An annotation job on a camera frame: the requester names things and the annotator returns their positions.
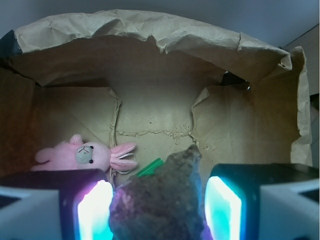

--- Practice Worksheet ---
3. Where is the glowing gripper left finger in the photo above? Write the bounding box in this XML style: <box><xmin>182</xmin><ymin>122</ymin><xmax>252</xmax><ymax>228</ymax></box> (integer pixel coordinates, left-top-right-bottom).
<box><xmin>0</xmin><ymin>169</ymin><xmax>114</xmax><ymax>240</ymax></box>

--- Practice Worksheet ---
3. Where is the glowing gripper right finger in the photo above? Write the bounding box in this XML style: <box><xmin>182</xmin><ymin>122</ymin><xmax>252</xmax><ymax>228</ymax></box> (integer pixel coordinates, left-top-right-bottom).
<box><xmin>204</xmin><ymin>163</ymin><xmax>320</xmax><ymax>240</ymax></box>

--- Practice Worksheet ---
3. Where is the brown rough rock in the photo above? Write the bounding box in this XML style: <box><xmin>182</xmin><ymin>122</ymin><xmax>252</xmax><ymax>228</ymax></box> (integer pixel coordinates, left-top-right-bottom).
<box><xmin>109</xmin><ymin>144</ymin><xmax>212</xmax><ymax>240</ymax></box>

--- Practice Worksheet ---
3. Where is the pink plush bunny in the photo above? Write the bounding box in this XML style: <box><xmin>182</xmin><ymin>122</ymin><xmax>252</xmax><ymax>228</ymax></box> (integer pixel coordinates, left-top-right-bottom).
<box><xmin>31</xmin><ymin>134</ymin><xmax>138</xmax><ymax>172</ymax></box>

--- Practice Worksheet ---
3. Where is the green rectangular block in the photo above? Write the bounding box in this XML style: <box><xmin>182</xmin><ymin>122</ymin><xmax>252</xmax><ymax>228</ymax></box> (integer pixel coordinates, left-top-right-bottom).
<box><xmin>136</xmin><ymin>158</ymin><xmax>164</xmax><ymax>177</ymax></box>

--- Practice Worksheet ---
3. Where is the brown paper-lined cardboard box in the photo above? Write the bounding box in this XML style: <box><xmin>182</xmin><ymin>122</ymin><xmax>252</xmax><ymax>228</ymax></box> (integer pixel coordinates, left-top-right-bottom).
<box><xmin>0</xmin><ymin>10</ymin><xmax>312</xmax><ymax>178</ymax></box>

